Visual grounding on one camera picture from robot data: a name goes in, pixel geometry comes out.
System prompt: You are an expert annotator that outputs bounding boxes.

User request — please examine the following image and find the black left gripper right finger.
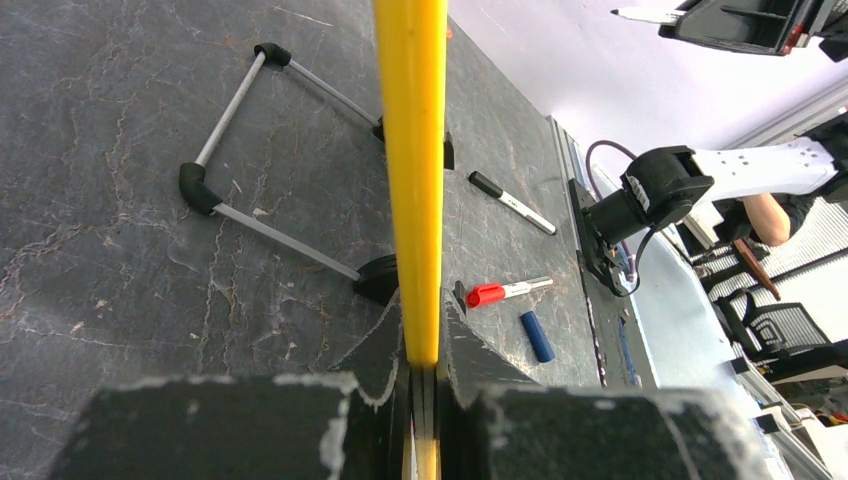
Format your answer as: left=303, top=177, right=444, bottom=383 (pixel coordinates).
left=437, top=291, right=770, bottom=479

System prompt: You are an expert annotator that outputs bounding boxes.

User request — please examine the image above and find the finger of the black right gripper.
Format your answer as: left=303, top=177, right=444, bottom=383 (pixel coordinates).
left=658, top=0, right=819, bottom=56

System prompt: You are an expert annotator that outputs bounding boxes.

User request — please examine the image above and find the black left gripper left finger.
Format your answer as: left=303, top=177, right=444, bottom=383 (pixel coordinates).
left=50, top=297, right=406, bottom=479

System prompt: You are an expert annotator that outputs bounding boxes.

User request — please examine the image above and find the blue marker cap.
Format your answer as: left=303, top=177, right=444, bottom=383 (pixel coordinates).
left=520, top=311, right=555, bottom=363

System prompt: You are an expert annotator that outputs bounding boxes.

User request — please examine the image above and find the blue whiteboard marker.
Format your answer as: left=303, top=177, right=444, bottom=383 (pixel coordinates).
left=610, top=7, right=686, bottom=25

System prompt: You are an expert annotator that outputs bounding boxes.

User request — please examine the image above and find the yellow framed whiteboard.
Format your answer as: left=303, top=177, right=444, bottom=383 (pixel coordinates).
left=373, top=1, right=447, bottom=479

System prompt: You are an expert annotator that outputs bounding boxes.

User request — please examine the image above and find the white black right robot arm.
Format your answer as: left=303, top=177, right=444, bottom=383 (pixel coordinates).
left=575, top=1, right=847, bottom=247

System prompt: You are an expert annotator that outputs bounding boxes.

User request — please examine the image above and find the red whiteboard marker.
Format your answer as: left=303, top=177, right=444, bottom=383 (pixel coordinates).
left=465, top=276, right=554, bottom=309

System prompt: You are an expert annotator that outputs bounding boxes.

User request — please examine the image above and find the black whiteboard marker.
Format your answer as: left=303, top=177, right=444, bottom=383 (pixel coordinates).
left=468, top=171, right=557, bottom=236

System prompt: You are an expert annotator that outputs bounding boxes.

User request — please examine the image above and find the person in background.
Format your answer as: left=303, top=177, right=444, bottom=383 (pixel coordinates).
left=713, top=193, right=816, bottom=247

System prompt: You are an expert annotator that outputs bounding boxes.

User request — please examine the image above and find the whiteboard wire stand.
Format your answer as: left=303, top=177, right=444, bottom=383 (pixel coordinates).
left=177, top=42, right=399, bottom=305

